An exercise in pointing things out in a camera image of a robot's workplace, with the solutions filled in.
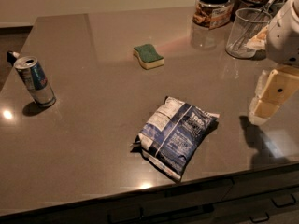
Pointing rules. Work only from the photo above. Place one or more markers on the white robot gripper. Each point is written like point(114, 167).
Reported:
point(284, 37)

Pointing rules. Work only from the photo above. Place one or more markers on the blue chip bag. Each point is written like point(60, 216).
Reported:
point(172, 134)

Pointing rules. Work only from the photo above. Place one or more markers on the metal whisk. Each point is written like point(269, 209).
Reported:
point(258, 41)

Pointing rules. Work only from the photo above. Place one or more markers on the glass jar with black lid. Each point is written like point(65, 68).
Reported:
point(212, 14)

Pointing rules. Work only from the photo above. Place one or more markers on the green yellow sponge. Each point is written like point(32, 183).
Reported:
point(148, 57)

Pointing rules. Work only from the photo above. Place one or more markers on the silver blue energy drink can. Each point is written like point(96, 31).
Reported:
point(35, 80)

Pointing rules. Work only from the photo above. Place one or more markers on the wire mesh utensil cup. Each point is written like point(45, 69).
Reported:
point(248, 23)

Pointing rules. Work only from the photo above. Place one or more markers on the black drawer handle right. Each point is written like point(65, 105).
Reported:
point(284, 201)

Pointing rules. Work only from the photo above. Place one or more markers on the black drawer handle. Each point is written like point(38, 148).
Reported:
point(259, 218)
point(124, 214)
point(284, 201)

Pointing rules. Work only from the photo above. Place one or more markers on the black drawer handle lower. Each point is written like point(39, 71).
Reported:
point(259, 218)

